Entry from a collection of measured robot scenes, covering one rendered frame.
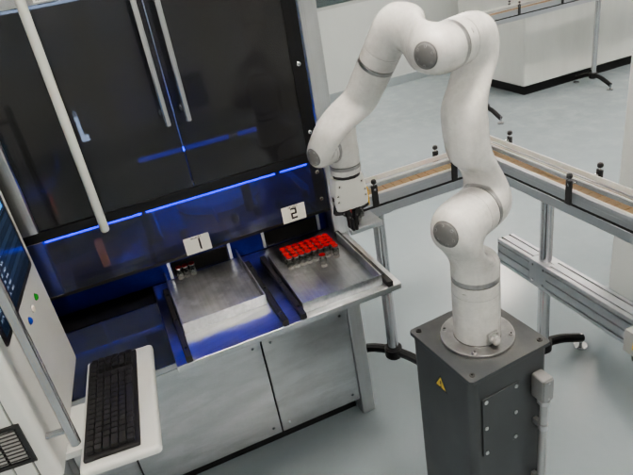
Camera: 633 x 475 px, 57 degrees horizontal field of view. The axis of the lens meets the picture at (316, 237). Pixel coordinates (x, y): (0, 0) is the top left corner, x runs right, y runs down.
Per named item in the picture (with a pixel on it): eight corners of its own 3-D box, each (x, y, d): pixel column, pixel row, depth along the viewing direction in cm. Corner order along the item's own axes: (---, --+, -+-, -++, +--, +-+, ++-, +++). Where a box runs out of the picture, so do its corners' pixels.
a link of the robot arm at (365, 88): (359, 87, 127) (319, 178, 151) (402, 68, 137) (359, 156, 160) (331, 62, 130) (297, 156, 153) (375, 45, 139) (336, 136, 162)
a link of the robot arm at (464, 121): (442, 239, 139) (477, 212, 149) (487, 249, 131) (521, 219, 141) (415, 24, 118) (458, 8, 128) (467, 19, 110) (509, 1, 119)
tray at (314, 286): (269, 263, 199) (267, 254, 197) (338, 240, 206) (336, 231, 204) (304, 313, 170) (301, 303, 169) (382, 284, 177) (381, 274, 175)
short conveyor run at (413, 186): (340, 231, 220) (334, 193, 212) (324, 216, 233) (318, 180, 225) (491, 180, 238) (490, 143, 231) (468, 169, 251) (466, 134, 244)
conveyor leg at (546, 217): (527, 349, 259) (529, 193, 223) (543, 341, 261) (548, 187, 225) (541, 360, 251) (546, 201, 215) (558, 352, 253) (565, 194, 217)
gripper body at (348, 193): (356, 161, 164) (361, 197, 169) (323, 171, 161) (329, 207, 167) (368, 169, 158) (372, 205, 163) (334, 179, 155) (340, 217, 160)
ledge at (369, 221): (336, 221, 223) (335, 217, 222) (365, 211, 227) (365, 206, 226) (351, 235, 211) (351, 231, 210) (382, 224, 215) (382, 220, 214)
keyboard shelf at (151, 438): (63, 377, 178) (59, 370, 177) (154, 349, 183) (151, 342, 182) (48, 493, 139) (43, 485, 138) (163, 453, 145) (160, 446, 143)
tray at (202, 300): (166, 281, 199) (163, 272, 197) (237, 257, 206) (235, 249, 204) (185, 334, 170) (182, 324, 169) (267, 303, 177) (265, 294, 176)
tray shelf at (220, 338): (154, 290, 199) (152, 286, 198) (337, 228, 217) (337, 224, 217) (179, 372, 158) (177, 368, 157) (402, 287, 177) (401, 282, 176)
